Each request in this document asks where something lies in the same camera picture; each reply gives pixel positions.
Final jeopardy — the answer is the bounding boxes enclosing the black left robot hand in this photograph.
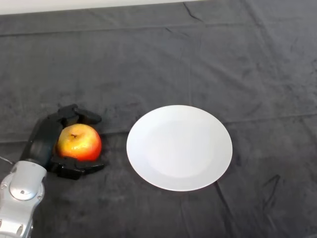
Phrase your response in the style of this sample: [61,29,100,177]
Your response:
[19,104,106,180]

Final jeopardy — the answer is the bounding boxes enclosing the red yellow apple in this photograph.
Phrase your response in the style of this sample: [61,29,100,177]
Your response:
[56,123,103,162]

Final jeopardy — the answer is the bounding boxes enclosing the white round plate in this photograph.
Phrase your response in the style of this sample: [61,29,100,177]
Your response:
[126,105,233,192]

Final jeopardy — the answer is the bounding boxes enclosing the black cloth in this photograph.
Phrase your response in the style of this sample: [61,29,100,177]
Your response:
[0,0,317,238]

